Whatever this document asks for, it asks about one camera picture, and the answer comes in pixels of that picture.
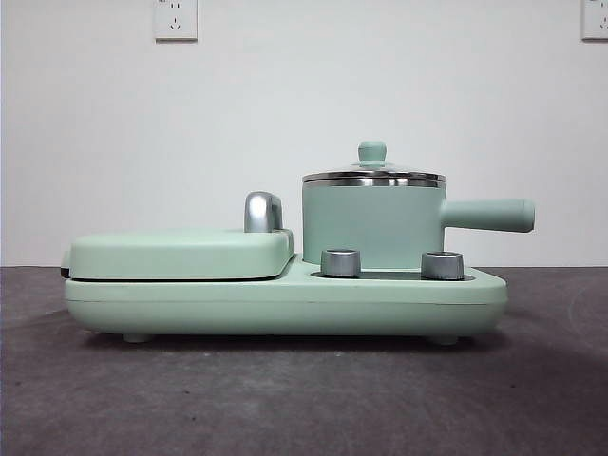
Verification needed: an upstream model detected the glass pot lid green knob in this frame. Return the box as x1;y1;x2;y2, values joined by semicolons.
303;139;447;184

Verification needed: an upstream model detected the mint green hinged griddle lid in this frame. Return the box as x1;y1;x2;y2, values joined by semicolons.
61;226;295;282

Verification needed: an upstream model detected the silver control knob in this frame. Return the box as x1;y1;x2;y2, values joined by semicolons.
420;250;465;280
320;248;361;277

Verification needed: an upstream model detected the mint green breakfast maker base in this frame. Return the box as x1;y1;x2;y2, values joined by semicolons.
64;251;508;346

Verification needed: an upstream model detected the silver griddle lid handle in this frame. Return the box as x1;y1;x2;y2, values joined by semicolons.
243;190;286;234

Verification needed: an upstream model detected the mint green pot with handle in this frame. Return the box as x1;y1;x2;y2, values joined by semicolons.
301;176;537;270

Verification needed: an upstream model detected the white wall socket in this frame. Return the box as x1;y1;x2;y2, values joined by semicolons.
581;0;608;42
152;0;199;43

